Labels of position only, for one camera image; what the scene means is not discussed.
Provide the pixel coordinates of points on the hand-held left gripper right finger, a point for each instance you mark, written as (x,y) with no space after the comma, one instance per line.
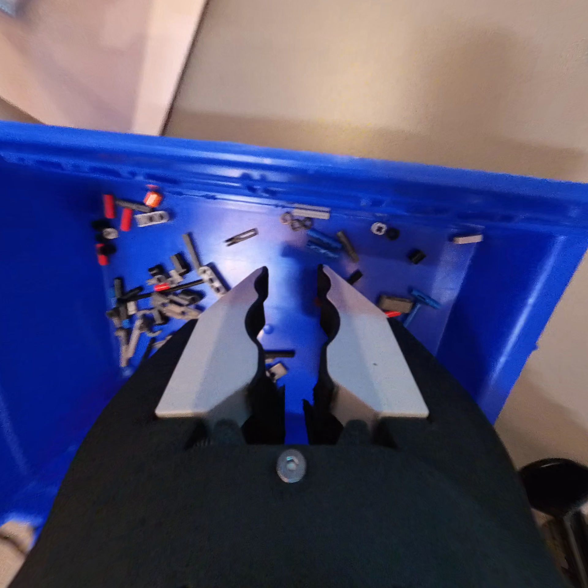
(367,363)

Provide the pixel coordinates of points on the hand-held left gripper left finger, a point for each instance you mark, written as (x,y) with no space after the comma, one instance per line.
(216,358)

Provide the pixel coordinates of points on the pile of small building parts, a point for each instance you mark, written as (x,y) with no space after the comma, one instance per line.
(160,301)

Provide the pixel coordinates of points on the blue plastic bin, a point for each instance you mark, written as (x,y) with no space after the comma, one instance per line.
(55,321)

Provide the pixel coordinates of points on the black round object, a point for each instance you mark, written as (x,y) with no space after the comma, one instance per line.
(551,487)

